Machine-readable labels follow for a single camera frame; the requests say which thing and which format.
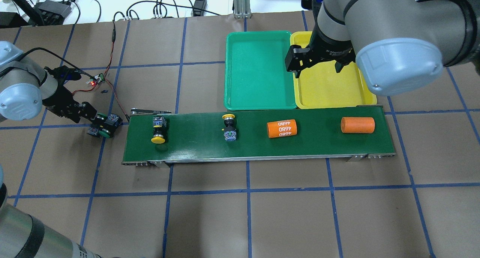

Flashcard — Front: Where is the green push button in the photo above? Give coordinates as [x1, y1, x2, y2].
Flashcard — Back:
[98, 113, 123, 138]
[86, 113, 107, 137]

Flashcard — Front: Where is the small green circuit board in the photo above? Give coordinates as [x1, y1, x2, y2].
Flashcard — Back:
[88, 73, 105, 87]

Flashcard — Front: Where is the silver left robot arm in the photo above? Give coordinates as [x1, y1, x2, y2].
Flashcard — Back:
[0, 41, 99, 258]

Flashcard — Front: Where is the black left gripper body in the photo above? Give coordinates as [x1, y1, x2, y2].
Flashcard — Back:
[43, 66, 81, 123]

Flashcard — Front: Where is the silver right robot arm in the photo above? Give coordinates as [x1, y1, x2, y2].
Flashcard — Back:
[285, 0, 480, 96]

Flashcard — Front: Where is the yellow plastic tray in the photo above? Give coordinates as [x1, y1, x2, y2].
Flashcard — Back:
[289, 31, 378, 110]

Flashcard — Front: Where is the aluminium frame post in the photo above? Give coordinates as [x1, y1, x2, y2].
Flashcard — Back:
[233, 0, 252, 19]

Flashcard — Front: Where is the red black power wire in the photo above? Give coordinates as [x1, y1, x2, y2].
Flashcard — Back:
[71, 21, 131, 122]

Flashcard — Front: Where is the green conveyor belt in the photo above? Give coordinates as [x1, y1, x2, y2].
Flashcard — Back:
[122, 105, 396, 166]

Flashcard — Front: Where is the yellow push button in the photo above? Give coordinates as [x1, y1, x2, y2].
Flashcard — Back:
[151, 116, 167, 144]
[222, 113, 237, 142]

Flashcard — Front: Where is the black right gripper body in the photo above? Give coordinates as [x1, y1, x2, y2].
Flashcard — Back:
[308, 25, 356, 67]

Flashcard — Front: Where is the plain orange cylinder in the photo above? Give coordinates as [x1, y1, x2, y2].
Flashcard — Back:
[340, 117, 376, 134]

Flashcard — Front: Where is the orange cylinder with 4680 text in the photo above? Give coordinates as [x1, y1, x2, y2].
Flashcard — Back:
[266, 118, 298, 139]

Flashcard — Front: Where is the black power adapter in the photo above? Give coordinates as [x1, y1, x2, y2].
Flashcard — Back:
[192, 0, 206, 17]

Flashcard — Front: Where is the green plastic tray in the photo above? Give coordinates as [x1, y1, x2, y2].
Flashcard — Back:
[223, 30, 297, 111]

